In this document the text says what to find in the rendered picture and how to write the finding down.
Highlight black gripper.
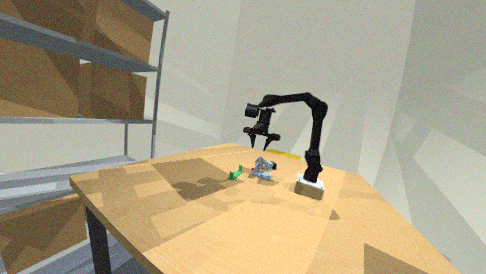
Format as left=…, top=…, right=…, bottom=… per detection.
left=243, top=119, right=281, bottom=151

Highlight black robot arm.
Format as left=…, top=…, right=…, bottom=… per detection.
left=245, top=92, right=328, bottom=183

